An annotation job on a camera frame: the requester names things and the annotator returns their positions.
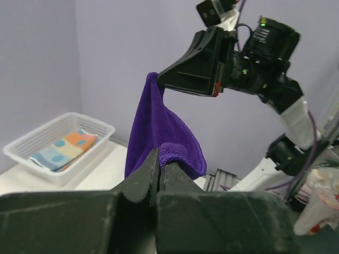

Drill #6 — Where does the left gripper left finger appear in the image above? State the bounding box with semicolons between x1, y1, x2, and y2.
1;149;160;253

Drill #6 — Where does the purple towel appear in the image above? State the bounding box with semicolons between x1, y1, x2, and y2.
124;72;207;180

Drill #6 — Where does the light blue dotted towel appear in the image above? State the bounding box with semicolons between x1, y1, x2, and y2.
28;129;98;173

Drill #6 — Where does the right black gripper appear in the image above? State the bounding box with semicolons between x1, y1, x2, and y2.
157;17;301;97

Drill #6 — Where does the aluminium mounting rail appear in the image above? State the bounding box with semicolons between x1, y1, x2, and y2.
203;169;240;192

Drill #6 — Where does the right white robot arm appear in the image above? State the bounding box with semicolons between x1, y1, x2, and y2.
157;17;328;192

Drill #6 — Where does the crumpled white plastic bag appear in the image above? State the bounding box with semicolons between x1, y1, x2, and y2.
293;167;338;235

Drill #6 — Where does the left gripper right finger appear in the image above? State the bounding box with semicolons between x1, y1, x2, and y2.
156;162;299;253

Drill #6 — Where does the right white plastic basket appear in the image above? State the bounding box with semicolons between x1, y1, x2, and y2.
3;112;115;186

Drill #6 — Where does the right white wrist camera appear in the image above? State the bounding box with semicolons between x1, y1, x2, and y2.
195;0;240;30

